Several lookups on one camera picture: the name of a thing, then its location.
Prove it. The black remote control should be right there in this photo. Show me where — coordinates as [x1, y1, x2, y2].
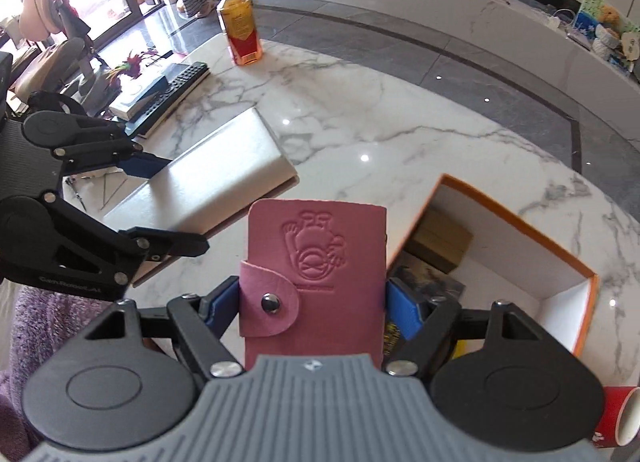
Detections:
[134, 62, 211, 137]

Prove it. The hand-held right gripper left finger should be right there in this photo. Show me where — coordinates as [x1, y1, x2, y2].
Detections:
[87, 276, 246, 379]

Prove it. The red paper cup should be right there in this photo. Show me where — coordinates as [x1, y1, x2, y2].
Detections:
[595, 384, 640, 449]

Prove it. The grey chair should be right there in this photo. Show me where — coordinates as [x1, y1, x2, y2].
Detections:
[10, 37, 124, 111]

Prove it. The dark printed booklet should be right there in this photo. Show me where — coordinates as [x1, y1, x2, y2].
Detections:
[387, 249, 464, 299]

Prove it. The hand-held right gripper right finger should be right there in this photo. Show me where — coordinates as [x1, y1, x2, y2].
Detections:
[384, 278, 543, 377]

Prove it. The red feather toy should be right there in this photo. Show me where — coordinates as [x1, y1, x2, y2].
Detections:
[107, 49, 167, 82]

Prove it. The purple fleece garment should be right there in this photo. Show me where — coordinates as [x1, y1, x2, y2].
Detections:
[0, 285, 68, 462]

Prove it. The pink card holder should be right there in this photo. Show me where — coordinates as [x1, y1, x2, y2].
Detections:
[237, 198, 388, 373]

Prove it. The amber tea bottle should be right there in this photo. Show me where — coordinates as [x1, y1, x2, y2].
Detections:
[217, 0, 264, 68]

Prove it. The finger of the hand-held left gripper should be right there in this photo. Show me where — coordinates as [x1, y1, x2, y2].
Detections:
[119, 225, 211, 264]
[54, 132, 175, 182]

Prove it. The orange box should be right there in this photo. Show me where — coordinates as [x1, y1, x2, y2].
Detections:
[385, 173, 600, 359]

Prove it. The small brown box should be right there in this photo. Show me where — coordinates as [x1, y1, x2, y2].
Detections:
[405, 209, 474, 273]

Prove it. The pink cushioned seat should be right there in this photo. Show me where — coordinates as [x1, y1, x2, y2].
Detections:
[19, 0, 66, 36]

